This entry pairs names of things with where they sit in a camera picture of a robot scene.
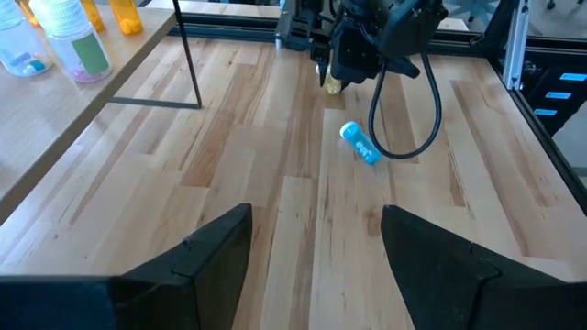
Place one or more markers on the clear small bottle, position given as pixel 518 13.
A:
pixel 360 142

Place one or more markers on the clear bottle with green label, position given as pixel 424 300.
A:
pixel 69 46

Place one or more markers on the yellow translucent pill bottle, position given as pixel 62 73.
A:
pixel 332 86

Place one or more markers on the silver aluminium extrusion post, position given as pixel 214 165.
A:
pixel 516 46

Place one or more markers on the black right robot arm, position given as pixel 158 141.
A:
pixel 295 27

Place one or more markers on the clear bottle multicoloured capsules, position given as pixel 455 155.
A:
pixel 20 50

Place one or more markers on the grey office chair base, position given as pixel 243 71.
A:
pixel 472 9

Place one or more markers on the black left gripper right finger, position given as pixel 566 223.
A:
pixel 449 284

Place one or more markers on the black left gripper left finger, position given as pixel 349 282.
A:
pixel 197 284

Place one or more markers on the black aluminium rig frame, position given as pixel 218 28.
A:
pixel 458 41

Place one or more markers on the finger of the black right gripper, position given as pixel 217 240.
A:
pixel 347 83
pixel 322 69

